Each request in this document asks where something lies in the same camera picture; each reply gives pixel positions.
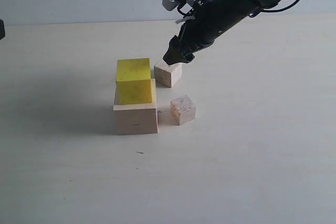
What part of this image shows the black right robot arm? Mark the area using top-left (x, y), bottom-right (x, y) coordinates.
top-left (162, 0), bottom-right (300, 65)

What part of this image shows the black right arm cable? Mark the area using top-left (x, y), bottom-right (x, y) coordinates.
top-left (249, 0), bottom-right (301, 19)

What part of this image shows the large wooden cube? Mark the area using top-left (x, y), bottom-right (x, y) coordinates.
top-left (113, 79), bottom-right (158, 135)

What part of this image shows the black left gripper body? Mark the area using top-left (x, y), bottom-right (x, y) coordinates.
top-left (0, 19), bottom-right (5, 40)

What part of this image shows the yellow cube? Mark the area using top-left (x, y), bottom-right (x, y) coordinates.
top-left (116, 58), bottom-right (153, 105)

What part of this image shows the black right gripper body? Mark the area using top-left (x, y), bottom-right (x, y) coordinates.
top-left (178, 0), bottom-right (252, 51)

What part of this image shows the small wooden cube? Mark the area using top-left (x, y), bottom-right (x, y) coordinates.
top-left (170, 95), bottom-right (196, 125)

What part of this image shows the medium wooden cube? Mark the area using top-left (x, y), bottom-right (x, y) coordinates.
top-left (154, 60), bottom-right (183, 88)

